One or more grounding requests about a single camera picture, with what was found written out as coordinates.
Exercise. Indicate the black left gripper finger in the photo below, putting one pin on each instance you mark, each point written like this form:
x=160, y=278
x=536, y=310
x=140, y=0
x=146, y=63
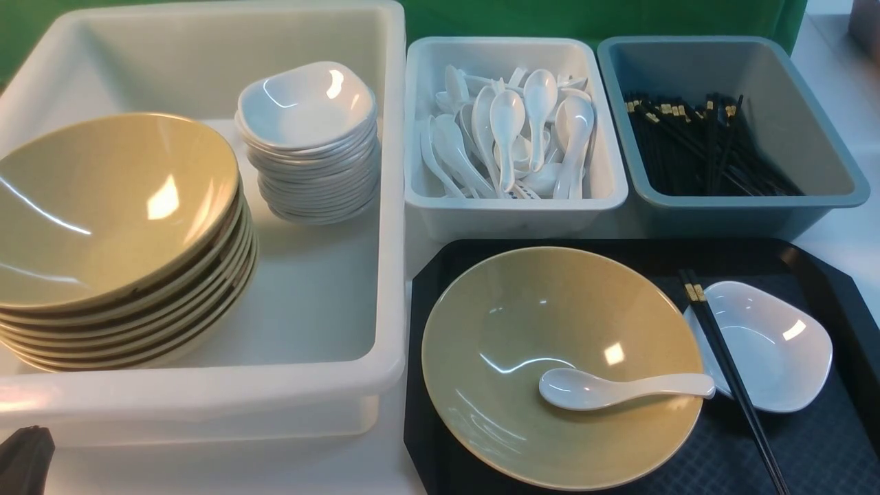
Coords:
x=25, y=460

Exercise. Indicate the yellow noodle bowl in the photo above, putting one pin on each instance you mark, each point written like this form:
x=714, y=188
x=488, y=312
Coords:
x=508, y=320

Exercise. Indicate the white soup spoon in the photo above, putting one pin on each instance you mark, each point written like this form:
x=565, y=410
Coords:
x=577, y=390

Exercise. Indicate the black chopstick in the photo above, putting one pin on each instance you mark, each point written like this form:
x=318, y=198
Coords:
x=732, y=368
x=722, y=371

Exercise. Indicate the white square sauce dish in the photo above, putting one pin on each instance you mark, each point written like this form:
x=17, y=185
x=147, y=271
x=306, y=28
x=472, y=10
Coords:
x=782, y=354

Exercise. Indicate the stack of yellow bowls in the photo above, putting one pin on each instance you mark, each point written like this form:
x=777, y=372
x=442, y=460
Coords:
x=126, y=240

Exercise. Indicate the large white plastic tub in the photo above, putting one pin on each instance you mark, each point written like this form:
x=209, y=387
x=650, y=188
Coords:
x=319, y=333

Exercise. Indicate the green backdrop cloth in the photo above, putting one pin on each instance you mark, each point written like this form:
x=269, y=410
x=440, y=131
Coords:
x=24, y=22

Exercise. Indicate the stack of white dishes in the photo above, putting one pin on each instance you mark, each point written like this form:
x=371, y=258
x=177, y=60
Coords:
x=311, y=133

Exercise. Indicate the white spoon bin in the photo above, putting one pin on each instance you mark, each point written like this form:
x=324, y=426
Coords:
x=605, y=184

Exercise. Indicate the pile of white spoons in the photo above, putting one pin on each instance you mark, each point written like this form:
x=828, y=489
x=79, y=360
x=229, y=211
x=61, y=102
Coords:
x=527, y=138

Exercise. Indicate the pile of black chopsticks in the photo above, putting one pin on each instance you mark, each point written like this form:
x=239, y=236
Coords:
x=702, y=150

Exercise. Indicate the black serving tray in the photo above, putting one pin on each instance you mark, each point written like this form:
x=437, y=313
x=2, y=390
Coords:
x=830, y=447

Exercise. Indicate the blue-grey chopstick bin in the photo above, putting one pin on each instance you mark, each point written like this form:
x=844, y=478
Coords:
x=785, y=118

